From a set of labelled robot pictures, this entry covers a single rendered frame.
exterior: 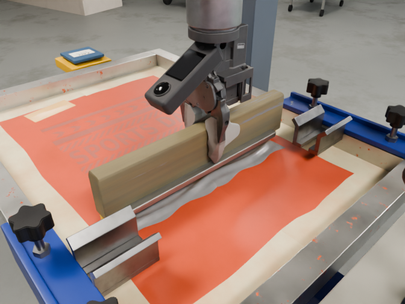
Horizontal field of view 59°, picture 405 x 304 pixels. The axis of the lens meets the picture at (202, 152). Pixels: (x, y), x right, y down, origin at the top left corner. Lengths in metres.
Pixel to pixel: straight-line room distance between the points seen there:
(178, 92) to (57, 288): 0.27
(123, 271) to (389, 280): 0.28
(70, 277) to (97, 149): 0.33
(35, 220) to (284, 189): 0.38
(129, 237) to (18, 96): 0.56
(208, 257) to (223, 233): 0.05
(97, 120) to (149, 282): 0.44
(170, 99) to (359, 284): 0.30
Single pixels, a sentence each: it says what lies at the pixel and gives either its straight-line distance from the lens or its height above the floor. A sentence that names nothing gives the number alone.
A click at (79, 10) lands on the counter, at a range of 6.21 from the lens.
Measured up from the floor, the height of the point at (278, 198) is 0.96.
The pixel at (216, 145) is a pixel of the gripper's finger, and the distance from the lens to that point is 0.55.
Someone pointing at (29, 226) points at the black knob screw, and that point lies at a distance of 0.43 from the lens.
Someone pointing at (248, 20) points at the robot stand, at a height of 1.05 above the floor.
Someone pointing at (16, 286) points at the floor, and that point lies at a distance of 1.82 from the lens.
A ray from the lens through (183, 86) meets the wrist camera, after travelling 0.48.
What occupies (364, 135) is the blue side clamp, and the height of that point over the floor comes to 1.00.
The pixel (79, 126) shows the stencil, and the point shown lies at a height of 0.96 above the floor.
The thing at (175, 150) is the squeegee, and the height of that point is 1.04.
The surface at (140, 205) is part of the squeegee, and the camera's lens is 0.52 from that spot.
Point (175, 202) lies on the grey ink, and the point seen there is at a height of 0.96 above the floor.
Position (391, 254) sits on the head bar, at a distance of 0.43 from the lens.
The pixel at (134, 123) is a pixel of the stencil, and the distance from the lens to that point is 0.79.
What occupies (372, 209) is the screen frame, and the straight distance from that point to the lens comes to 0.56.
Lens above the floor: 1.34
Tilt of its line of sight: 34 degrees down
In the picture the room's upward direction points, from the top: straight up
